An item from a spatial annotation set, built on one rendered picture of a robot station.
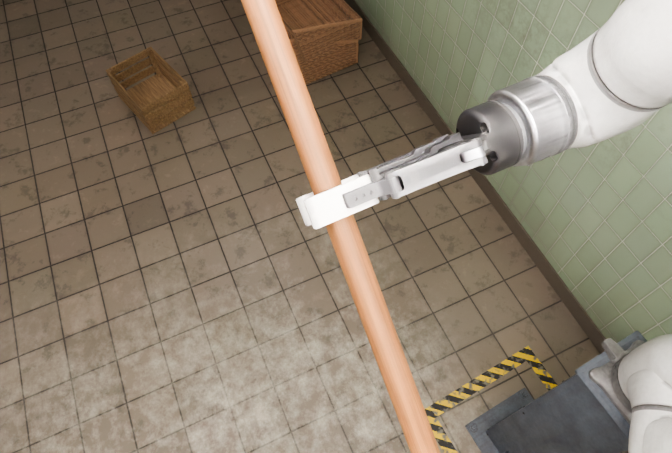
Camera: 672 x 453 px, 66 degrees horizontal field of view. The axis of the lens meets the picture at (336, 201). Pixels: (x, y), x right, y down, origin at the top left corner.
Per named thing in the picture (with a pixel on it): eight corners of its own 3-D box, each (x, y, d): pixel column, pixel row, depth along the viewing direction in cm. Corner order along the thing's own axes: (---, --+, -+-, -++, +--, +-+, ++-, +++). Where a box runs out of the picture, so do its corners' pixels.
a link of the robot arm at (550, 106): (532, 154, 63) (491, 172, 61) (509, 82, 61) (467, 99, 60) (587, 150, 54) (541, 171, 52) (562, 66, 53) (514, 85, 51)
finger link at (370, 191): (392, 189, 51) (404, 189, 48) (346, 208, 50) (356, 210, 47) (387, 175, 51) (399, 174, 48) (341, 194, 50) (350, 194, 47)
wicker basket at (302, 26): (294, 70, 302) (291, 32, 279) (249, 16, 327) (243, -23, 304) (363, 39, 316) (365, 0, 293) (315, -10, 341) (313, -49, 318)
